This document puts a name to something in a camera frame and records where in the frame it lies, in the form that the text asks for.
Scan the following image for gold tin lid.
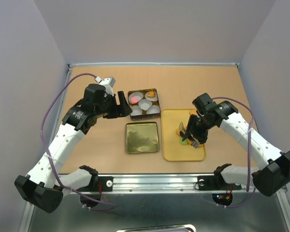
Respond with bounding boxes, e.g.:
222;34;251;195
126;122;160;154

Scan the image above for metal serving tongs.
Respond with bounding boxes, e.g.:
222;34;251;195
178;122;200;148

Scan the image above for round tan sandwich cookie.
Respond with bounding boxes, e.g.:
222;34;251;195
189;110;197;115

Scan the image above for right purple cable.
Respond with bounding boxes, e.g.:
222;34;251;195
212;96;257;209

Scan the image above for metal tray at bottom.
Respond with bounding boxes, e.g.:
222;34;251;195
117;224;197;232

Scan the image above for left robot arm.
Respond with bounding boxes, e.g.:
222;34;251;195
14;84;132;213

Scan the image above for aluminium mounting rail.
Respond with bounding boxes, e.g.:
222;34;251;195
29;172;288;194

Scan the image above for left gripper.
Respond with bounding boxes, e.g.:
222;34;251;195
95;91;133;119

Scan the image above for white paper cup liner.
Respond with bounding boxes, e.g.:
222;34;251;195
145;91;158;102
130;105;143;116
138;99;152;111
129;92;144;104
146;105;160;115

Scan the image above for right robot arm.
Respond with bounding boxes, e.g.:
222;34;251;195
180;93;290;197

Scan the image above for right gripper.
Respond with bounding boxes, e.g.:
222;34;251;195
181;114;215;146

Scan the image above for green sandwich cookie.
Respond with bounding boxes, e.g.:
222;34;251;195
179;138;188;145

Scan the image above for square cookie tin box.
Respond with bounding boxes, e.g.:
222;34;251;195
128;88;161;121

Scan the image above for purple cable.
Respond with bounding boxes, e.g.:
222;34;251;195
212;96;257;209
40;72;115;211

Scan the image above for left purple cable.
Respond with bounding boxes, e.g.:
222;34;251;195
40;72;115;211

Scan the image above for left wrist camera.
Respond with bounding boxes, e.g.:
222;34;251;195
95;76;116;96

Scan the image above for orange swirl cookie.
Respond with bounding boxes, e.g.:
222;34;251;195
147;91;156;99

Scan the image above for yellow serving tray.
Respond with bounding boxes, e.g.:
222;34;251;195
161;109;206;162

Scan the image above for pink macaron cookie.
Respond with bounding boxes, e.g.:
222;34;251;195
130;97;139;104

